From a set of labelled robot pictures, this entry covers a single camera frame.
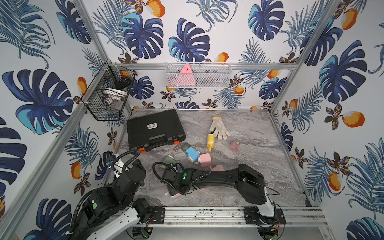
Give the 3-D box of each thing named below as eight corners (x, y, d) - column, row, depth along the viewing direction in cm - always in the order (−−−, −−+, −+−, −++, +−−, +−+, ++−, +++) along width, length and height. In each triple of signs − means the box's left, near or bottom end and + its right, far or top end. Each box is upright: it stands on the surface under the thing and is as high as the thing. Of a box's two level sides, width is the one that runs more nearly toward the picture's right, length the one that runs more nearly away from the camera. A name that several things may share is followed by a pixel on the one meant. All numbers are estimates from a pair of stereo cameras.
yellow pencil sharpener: (207, 151, 100) (207, 145, 94) (206, 139, 105) (207, 133, 100) (214, 151, 100) (215, 145, 94) (213, 139, 105) (214, 133, 100)
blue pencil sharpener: (192, 165, 93) (192, 161, 89) (184, 156, 97) (183, 152, 93) (201, 157, 96) (201, 153, 93) (192, 149, 100) (192, 145, 96)
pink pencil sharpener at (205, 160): (198, 167, 92) (198, 162, 87) (198, 157, 96) (198, 153, 91) (210, 167, 92) (211, 162, 87) (209, 158, 96) (210, 153, 91)
